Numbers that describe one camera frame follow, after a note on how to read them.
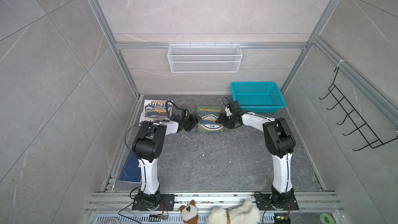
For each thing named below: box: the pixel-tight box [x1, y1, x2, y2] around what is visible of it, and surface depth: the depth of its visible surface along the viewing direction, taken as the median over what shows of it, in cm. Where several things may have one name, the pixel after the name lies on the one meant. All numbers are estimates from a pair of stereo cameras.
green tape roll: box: [319, 213, 335, 224], surface depth 71 cm
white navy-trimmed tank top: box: [139, 99, 174, 124], surface depth 109 cm
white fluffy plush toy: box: [205, 200, 261, 224], surface depth 63 cm
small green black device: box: [274, 213, 291, 224], surface depth 72 cm
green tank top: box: [196, 104, 225, 134], surface depth 101 cm
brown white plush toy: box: [179, 199, 199, 224], surface depth 70 cm
